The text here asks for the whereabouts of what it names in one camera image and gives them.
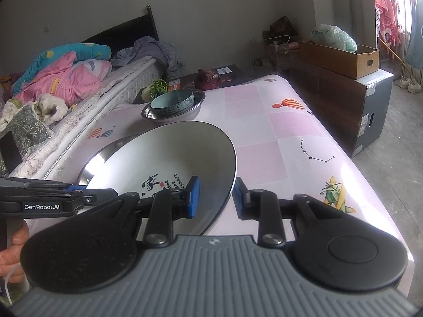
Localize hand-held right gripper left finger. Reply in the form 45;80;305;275
82;176;201;249

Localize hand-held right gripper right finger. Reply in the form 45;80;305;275
232;177;335;249

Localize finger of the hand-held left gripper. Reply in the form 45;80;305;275
0;177;87;195
82;188;118;204

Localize stainless steel plate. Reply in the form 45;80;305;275
77;134;149;192

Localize white plate with black rim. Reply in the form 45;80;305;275
81;120;238;236

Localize stainless steel basin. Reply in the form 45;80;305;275
142;89;206;127

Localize blue patterned ceramic bowl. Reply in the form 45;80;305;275
150;89;195;118

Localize person's left hand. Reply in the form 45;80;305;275
0;221;31;285

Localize green patterned pillow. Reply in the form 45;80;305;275
6;104;53;154

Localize white fluffy cloth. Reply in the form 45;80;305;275
36;93;69;123

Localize white quilted mattress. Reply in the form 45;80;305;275
7;56;166;179

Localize green napa cabbage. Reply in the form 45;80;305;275
142;79;168;102

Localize black printed box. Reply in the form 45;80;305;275
167;64;253;93

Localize large brown carton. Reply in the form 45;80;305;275
287;62;394;158

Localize pink and blue blankets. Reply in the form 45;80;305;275
11;43;112;95

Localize small brown cardboard box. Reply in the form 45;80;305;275
262;30;301;70

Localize grey clothing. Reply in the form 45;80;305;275
111;36;179;71

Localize black headboard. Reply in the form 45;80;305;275
81;5;160;45

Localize open cardboard box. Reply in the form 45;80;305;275
299;40;380;80

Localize dark red bag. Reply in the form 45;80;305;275
269;16;300;35

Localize white plastic bag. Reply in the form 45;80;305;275
310;24;358;53

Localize yellow stick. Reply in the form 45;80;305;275
379;38;412;71

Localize pink hanging clothing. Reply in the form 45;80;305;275
374;0;403;51

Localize blue hanging towel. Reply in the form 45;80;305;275
405;0;423;71

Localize white cable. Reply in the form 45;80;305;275
4;264;29;306

